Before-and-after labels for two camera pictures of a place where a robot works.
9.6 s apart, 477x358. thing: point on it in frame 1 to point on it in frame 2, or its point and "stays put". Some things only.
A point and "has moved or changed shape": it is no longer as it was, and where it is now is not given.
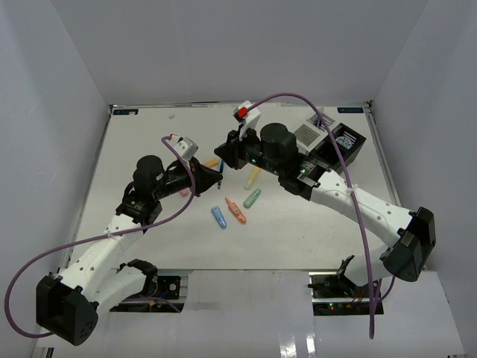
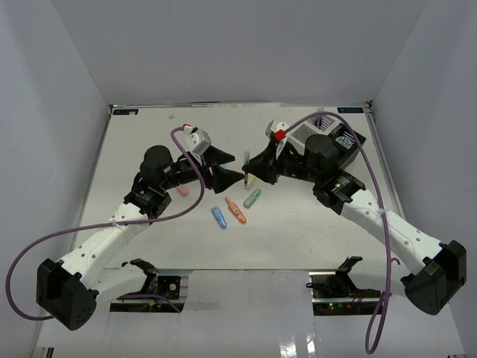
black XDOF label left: (118, 112) stays put
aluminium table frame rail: (384, 154) stays put
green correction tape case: (250, 201) stays put
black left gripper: (204, 176) to (220, 178)
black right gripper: (231, 153) to (265, 165)
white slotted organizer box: (312, 133) stays put
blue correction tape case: (219, 216) stays put
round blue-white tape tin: (344, 142) stays put
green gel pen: (221, 168) has moved or changed shape
